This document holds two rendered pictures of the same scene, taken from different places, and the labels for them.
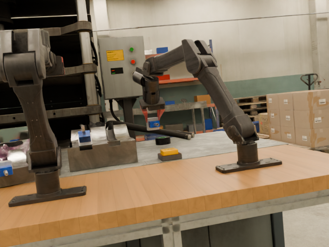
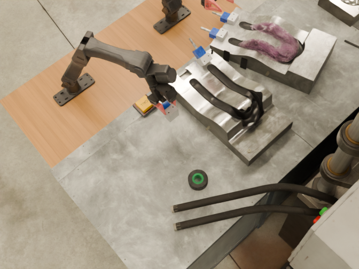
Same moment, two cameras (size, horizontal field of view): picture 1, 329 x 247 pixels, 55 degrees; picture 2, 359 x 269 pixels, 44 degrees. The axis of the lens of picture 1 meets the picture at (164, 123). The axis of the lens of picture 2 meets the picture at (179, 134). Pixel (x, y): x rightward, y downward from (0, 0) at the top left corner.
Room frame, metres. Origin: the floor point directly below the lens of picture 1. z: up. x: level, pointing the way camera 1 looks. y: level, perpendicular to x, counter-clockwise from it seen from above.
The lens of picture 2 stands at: (2.25, -0.24, 2.50)
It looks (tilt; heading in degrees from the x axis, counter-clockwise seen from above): 63 degrees down; 160
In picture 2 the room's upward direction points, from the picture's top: 10 degrees counter-clockwise
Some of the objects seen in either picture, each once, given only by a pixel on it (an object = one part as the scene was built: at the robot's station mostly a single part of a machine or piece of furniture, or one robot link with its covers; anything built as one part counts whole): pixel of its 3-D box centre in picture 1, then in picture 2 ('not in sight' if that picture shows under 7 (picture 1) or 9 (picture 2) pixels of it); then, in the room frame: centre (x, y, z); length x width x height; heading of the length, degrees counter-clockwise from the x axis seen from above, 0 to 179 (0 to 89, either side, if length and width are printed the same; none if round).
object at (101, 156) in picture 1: (101, 142); (228, 102); (1.45, 0.30, 0.87); 0.50 x 0.26 x 0.14; 13
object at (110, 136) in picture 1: (97, 132); (227, 92); (1.43, 0.31, 0.92); 0.35 x 0.16 x 0.09; 13
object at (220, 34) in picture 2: not in sight; (212, 32); (1.08, 0.44, 0.86); 0.13 x 0.05 x 0.05; 30
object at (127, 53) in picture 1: (131, 146); (317, 266); (2.18, 0.25, 0.74); 0.31 x 0.22 x 1.47; 103
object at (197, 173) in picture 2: (162, 140); (197, 180); (1.67, 0.02, 0.82); 0.08 x 0.08 x 0.04
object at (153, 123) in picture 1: (154, 124); (163, 105); (1.36, 0.04, 0.93); 0.13 x 0.05 x 0.05; 13
